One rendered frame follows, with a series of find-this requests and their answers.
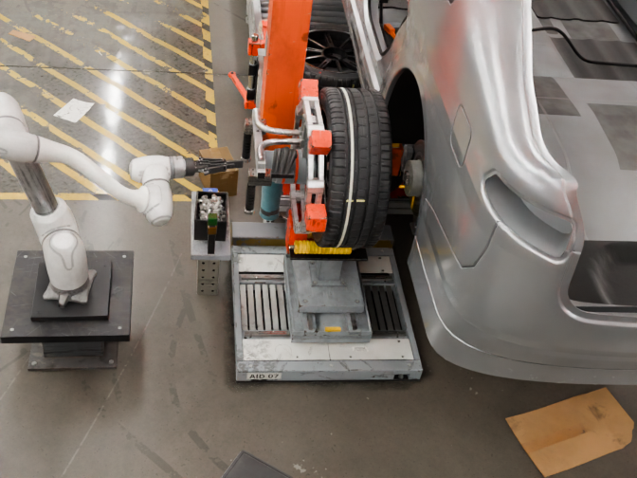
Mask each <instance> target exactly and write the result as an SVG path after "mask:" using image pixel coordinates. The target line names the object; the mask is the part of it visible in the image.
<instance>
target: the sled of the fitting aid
mask: <svg viewBox="0 0 637 478"><path fill-rule="evenodd" d="M355 262H356V267H357V272H358V278H359V282H360V287H361V292H362V297H363V302H364V310H363V313H308V312H298V305H297V297H296V288H295V281H294V272H293V265H292V260H290V255H289V254H287V253H285V254H284V258H283V273H284V281H285V290H286V300H287V308H288V318H289V326H290V336H291V342H370V341H371V337H372V333H373V330H372V325H371V320H370V315H369V311H368V306H367V302H366V297H365V292H364V287H363V283H362V278H361V273H360V268H359V263H358V261H355Z"/></svg>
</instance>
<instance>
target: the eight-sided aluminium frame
mask: <svg viewBox="0 0 637 478"><path fill-rule="evenodd" d="M313 113H314V114H315V116H316V122H317V124H313V122H312V117H311V115H312V114H313ZM302 114H304V119H305V124H306V136H307V177H306V189H305V184H300V189H299V190H296V184H290V204H291V210H292V217H293V225H294V226H293V231H294V232H295V234H310V233H312V232H316V231H306V228H305V222H304V218H303V217H304V212H305V205H306V204H311V197H312V193H315V194H316V199H315V204H321V199H322V195H323V193H324V155H318V177H313V155H309V151H308V148H309V145H308V138H309V136H310V134H311V131H312V130H324V124H323V121H322V116H321V112H320V106H319V97H303V98H301V101H300V103H299V104H298V105H297V106H296V110H295V121H294V129H295V130H299V127H300V120H302ZM290 149H295V150H301V148H300V146H299V145H291V147H290ZM297 203H300V209H301V217H302V219H301V221H300V222H299V217H298V209H297Z"/></svg>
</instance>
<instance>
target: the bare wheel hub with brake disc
mask: <svg viewBox="0 0 637 478"><path fill-rule="evenodd" d="M414 151H415V155H414V159H413V160H408V161H407V163H406V165H405V169H404V172H405V171H409V185H408V186H405V188H404V191H405V194H406V196H408V197H409V204H410V205H411V201H412V197H413V196H415V197H414V201H413V206H412V209H411V210H412V212H413V214H414V215H415V216H417V217H418V216H419V210H420V203H421V195H422V187H423V174H424V153H425V141H424V140H421V139H420V140H418V141H417V142H416V143H415V145H414Z"/></svg>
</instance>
